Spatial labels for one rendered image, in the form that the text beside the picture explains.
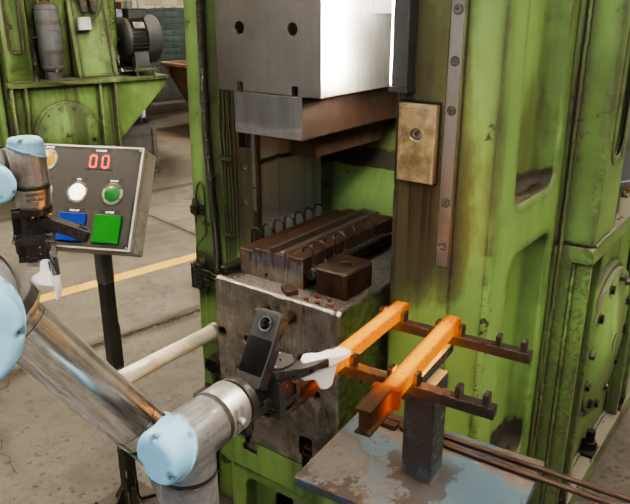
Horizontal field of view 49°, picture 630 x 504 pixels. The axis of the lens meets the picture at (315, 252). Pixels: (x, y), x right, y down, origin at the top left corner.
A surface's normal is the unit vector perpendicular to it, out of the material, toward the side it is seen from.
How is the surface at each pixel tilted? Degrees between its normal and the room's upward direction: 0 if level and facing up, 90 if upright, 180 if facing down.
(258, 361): 59
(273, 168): 90
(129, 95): 90
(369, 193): 90
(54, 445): 0
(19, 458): 0
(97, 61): 79
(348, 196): 90
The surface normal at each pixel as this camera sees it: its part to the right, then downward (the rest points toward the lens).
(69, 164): -0.17, -0.18
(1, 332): 0.52, 0.23
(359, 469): 0.00, -0.94
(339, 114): 0.80, 0.20
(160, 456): -0.54, 0.29
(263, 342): -0.44, -0.24
